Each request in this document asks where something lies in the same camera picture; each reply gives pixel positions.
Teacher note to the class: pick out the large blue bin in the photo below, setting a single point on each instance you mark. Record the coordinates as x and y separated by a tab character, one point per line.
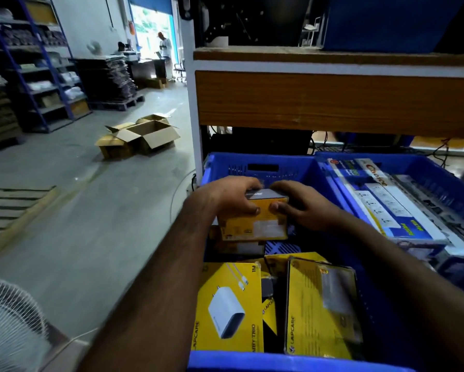
391	23

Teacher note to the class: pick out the black machine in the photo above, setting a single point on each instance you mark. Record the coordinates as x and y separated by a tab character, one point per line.
255	19

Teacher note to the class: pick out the white wooden shelf unit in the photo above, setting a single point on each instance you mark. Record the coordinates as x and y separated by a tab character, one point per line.
332	100

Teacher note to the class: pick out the red fire extinguisher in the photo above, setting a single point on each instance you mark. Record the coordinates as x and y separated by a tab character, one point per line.
132	28

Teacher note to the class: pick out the small open cardboard box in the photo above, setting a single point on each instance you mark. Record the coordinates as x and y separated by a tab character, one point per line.
153	118

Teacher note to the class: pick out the small yellow grey-top box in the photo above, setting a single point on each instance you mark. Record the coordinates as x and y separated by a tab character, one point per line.
255	224

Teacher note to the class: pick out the office chair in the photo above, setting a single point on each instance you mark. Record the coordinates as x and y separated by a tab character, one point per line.
180	69

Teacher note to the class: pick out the dark wooden pallet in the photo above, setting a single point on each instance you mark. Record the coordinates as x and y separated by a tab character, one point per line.
117	103

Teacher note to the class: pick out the person's left thumb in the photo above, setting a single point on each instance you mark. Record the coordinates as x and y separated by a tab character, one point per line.
250	209

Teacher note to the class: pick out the stack of dark sheets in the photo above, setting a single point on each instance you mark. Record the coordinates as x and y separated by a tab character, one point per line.
107	79

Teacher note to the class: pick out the black power strip package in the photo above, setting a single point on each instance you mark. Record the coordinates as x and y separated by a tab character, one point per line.
441	205

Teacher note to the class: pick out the white blue power strip package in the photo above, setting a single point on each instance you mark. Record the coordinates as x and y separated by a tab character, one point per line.
387	209

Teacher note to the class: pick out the black box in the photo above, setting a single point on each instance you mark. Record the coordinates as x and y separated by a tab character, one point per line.
259	141

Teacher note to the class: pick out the person's left forearm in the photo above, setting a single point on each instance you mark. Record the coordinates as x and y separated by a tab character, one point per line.
158	290

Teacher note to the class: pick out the yellow clear-front package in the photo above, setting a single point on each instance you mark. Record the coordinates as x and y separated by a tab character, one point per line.
317	313

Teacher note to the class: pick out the blue plastic crate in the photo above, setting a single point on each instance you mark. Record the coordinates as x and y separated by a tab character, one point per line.
429	162
270	168

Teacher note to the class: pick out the person's left hand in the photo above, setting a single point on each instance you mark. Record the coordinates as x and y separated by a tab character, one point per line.
224	195

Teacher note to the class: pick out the dark office desk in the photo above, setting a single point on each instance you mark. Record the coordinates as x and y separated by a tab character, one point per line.
148	69

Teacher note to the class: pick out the yellow flat package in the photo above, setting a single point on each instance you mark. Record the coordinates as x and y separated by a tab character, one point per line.
294	258

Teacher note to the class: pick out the yellow charger box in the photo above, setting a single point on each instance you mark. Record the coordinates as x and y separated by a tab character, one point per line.
226	306

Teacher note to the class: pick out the person's right forearm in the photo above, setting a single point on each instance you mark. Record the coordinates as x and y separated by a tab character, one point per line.
414	294

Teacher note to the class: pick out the person's right thumb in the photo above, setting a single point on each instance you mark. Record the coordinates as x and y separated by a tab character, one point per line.
280	209

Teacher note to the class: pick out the person's right hand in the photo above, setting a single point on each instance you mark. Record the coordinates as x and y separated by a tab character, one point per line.
311	211

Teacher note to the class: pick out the blue metal storage rack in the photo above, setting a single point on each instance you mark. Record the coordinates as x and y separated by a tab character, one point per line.
42	61

